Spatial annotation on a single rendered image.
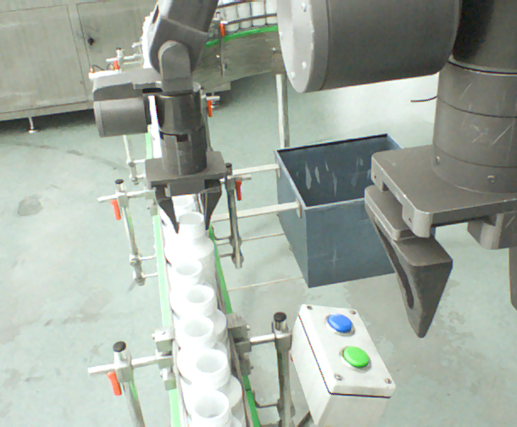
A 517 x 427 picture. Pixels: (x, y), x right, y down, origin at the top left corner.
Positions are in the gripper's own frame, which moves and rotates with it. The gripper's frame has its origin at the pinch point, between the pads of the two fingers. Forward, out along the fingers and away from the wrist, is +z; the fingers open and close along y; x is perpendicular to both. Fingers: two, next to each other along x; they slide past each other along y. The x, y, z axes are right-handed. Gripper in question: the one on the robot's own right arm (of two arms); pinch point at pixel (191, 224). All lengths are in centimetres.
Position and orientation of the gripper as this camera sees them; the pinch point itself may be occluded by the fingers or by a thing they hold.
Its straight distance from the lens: 84.1
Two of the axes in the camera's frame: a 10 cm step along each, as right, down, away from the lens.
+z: 0.3, 8.6, 5.2
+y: -9.8, 1.3, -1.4
